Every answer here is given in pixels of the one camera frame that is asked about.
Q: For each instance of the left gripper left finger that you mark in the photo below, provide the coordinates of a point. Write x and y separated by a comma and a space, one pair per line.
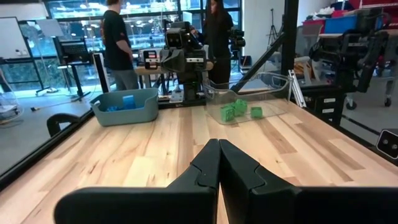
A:
155, 205

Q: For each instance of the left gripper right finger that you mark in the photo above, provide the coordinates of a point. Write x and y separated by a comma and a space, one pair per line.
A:
280, 205

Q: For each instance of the small green block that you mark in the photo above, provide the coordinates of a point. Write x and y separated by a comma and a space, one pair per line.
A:
256, 112
227, 113

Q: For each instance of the blue brick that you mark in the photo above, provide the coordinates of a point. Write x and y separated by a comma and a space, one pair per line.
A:
128, 102

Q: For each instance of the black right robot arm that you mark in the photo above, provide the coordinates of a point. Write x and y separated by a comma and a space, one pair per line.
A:
192, 87

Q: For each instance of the black device with labels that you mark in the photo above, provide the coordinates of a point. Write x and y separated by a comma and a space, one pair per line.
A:
151, 59

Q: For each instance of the person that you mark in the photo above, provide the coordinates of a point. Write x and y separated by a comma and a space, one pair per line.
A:
220, 37
116, 40

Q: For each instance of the clear plastic bin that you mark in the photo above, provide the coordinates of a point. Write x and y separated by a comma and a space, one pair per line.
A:
217, 93

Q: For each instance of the teal plastic bin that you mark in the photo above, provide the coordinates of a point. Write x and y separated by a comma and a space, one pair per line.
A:
124, 116

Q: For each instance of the blue block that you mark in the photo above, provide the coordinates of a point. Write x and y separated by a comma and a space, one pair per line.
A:
112, 109

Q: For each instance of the black drawer cabinet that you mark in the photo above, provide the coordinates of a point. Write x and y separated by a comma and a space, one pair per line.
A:
326, 105

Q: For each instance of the silver aluminium bar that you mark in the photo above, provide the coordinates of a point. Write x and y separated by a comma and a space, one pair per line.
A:
297, 90

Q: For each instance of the black laptop stand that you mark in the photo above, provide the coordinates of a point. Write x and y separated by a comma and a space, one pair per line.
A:
73, 49

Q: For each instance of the blue storage tote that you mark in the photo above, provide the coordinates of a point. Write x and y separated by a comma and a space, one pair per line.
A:
340, 24

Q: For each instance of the black robot cart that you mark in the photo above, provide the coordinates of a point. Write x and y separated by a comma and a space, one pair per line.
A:
351, 56

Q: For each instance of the whiteboard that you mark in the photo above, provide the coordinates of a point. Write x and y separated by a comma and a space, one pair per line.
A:
12, 37

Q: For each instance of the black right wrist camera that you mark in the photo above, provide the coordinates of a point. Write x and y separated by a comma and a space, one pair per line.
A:
174, 39

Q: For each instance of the black camera on tripod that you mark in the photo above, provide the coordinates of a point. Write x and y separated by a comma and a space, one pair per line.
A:
237, 39

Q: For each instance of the small black camera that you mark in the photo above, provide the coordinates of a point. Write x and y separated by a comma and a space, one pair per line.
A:
388, 143

